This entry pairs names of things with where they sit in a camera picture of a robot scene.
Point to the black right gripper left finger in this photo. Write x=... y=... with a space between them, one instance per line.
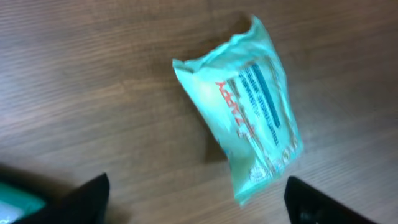
x=84 y=205

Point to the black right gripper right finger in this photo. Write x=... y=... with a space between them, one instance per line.
x=307 y=205

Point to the green white sachet packet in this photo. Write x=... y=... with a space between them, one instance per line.
x=17 y=203

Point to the pale green plastic pouch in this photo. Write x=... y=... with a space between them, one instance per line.
x=240 y=89

